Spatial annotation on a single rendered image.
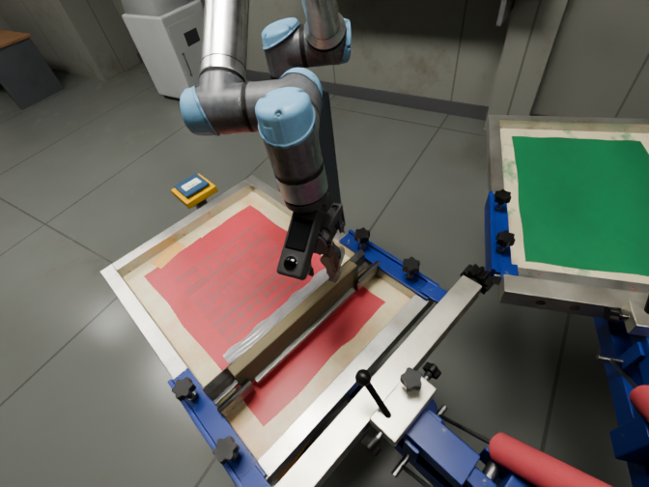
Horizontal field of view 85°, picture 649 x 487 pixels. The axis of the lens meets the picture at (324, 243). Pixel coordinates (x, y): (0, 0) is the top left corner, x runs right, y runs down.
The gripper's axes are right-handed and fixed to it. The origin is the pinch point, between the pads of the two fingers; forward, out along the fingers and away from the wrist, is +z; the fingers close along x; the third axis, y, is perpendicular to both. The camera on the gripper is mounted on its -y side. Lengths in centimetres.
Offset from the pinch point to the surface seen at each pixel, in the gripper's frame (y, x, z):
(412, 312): 10.8, -15.7, 21.8
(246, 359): -16.2, 12.6, 13.4
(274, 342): -10.3, 9.3, 14.4
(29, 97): 200, 521, 86
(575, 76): 271, -66, 80
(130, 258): 0, 69, 18
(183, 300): -5, 45, 22
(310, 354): -6.5, 4.4, 24.4
